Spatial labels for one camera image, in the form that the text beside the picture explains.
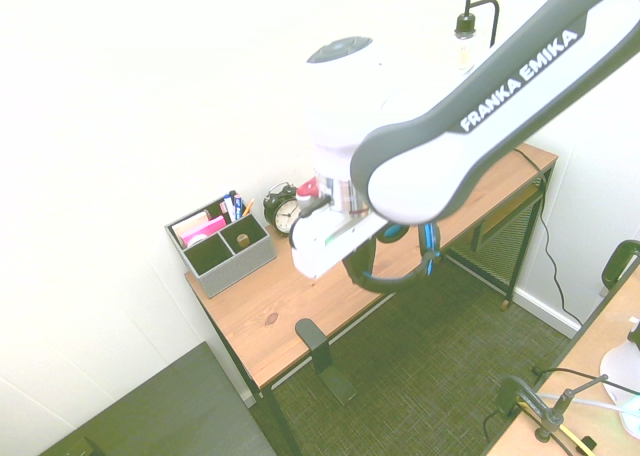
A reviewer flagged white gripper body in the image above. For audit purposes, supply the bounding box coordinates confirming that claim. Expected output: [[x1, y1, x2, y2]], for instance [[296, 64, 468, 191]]
[[289, 206, 399, 280]]

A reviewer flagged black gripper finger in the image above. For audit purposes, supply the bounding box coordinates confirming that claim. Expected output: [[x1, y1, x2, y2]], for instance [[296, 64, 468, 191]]
[[342, 254, 363, 286], [357, 238, 380, 278]]

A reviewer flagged black blue headphone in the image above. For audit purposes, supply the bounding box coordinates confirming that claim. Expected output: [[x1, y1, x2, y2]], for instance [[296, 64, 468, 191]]
[[344, 221, 444, 295]]

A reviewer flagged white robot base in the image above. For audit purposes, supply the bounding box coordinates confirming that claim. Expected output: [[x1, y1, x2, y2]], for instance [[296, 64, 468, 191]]
[[599, 315, 640, 437]]

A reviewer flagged black headphone hanger clamp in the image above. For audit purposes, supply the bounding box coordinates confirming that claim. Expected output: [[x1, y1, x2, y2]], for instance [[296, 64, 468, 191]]
[[294, 318, 359, 407]]

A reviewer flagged black twin bell alarm clock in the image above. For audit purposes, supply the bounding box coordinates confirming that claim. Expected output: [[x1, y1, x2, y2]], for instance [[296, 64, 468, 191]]
[[263, 181, 304, 239]]

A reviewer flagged grey desk organizer box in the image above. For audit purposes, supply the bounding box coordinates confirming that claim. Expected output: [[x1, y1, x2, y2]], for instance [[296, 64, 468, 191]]
[[164, 195, 278, 299]]

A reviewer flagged pink sticky note pad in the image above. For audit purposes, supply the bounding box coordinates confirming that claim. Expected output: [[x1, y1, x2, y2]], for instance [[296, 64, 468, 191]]
[[179, 215, 227, 250]]

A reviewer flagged brown paper note pad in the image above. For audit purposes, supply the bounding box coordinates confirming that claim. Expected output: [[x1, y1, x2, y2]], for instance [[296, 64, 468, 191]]
[[171, 210, 211, 238]]

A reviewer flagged black c-clamp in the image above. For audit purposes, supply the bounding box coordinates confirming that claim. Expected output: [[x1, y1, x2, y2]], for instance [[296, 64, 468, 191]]
[[497, 374, 551, 427]]

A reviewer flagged light wooden table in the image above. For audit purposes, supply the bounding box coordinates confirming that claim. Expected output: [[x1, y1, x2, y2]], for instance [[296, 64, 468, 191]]
[[482, 275, 640, 456]]

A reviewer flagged black stand rod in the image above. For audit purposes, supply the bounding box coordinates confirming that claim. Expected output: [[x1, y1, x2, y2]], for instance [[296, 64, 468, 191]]
[[534, 373, 610, 442]]

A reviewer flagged black desk lamp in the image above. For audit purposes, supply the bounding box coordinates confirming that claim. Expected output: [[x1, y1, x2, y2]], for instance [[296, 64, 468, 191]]
[[452, 0, 502, 75]]

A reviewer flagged clear plastic tube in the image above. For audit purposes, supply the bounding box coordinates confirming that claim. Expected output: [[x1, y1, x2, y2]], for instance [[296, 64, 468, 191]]
[[539, 390, 626, 413]]

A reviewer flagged yellow strip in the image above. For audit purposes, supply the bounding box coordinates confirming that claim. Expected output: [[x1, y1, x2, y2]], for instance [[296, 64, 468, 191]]
[[559, 423, 597, 455]]

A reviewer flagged red white wrist camera mount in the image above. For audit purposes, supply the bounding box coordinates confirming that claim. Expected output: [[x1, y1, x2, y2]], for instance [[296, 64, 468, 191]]
[[294, 178, 334, 218]]

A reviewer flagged wooden desk with black frame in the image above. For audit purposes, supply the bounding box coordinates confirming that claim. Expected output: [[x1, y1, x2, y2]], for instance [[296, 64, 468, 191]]
[[184, 143, 560, 456]]

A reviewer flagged black lamp power cable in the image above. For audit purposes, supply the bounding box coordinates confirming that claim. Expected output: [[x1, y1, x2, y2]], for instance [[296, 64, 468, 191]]
[[517, 148, 584, 327]]

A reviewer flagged thin black cable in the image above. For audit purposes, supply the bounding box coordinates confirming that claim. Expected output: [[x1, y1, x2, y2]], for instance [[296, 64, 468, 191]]
[[532, 367, 640, 395]]

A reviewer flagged black clamp handle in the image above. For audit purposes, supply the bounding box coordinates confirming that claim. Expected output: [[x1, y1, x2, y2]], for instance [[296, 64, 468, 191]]
[[598, 239, 640, 298]]

